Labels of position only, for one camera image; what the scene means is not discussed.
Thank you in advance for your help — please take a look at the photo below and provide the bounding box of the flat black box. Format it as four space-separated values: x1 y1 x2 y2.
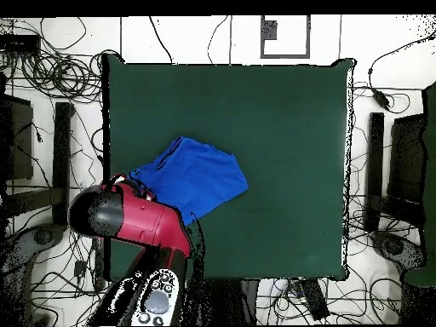
0 34 41 54

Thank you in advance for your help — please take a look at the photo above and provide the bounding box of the black monitor box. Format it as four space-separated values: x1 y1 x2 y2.
387 113 427 205
0 93 35 181

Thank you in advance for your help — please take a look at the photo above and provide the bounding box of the blue laundry garment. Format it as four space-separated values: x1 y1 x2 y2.
129 135 250 227

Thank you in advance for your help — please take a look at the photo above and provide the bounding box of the black power adapter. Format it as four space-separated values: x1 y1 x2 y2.
371 88 392 112

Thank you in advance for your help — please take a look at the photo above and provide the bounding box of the black power strip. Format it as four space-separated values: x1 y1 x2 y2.
91 236 106 290

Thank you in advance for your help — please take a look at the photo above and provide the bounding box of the coil of black cables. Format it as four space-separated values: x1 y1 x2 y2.
20 47 105 103

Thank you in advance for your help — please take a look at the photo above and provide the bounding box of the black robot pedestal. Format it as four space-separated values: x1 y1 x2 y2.
190 278 260 326

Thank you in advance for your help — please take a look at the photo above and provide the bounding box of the grey chair base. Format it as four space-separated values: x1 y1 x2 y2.
0 222 67 273
369 229 428 273

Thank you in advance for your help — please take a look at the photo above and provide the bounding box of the long black box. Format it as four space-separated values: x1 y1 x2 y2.
301 278 330 321

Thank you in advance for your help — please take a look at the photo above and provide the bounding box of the green cloth covered table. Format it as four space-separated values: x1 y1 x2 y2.
403 81 436 287

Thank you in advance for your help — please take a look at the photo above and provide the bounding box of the grey floor frame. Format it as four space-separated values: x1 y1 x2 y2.
260 14 312 60

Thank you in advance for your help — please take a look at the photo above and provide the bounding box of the dark green table cloth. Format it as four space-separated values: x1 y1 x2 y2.
101 53 357 282

